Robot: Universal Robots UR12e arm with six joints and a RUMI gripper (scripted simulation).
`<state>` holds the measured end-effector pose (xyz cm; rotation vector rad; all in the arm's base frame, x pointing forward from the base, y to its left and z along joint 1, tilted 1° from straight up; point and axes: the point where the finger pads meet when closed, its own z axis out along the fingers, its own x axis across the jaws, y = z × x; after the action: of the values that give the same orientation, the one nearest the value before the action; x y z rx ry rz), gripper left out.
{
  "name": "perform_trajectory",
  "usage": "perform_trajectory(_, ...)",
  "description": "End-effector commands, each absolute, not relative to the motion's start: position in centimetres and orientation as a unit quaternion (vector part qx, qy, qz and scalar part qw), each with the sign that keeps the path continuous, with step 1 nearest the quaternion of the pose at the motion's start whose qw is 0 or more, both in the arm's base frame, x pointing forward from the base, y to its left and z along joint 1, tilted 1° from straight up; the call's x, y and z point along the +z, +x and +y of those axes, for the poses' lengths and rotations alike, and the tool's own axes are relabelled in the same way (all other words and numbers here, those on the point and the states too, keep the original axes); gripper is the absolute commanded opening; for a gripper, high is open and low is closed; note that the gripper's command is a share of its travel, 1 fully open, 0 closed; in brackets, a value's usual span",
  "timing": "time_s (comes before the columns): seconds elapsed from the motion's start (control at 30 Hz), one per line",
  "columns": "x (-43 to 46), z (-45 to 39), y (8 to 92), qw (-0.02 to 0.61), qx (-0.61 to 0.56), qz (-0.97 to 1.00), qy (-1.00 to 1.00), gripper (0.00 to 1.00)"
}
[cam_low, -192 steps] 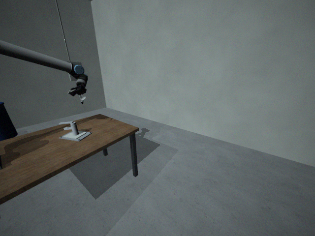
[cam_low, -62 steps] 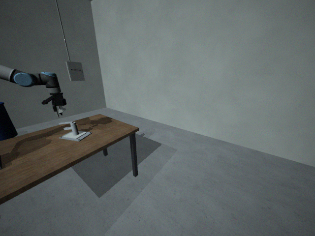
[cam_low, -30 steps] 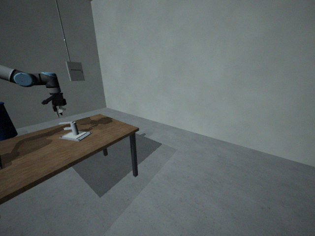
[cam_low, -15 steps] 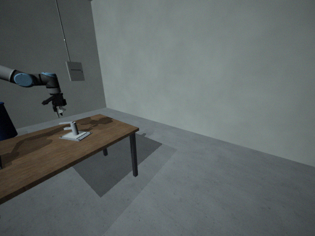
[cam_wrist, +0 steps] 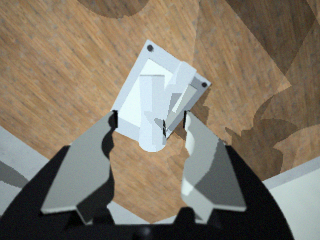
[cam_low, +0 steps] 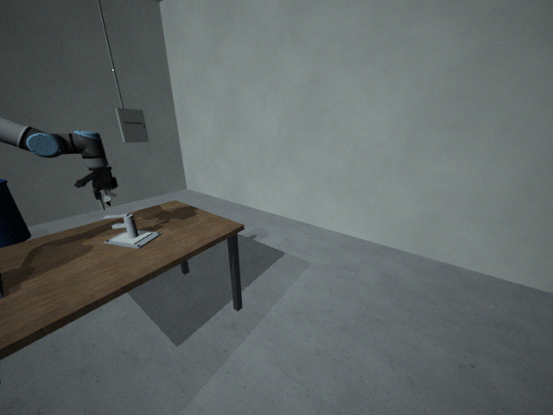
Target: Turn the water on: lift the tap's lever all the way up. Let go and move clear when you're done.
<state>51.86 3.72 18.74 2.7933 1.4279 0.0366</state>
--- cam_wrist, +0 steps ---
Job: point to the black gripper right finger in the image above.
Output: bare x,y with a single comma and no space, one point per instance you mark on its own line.
224,191

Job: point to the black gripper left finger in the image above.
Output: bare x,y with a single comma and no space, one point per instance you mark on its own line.
66,192

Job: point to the light grey bolted base plate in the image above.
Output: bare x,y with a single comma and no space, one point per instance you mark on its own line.
169,62

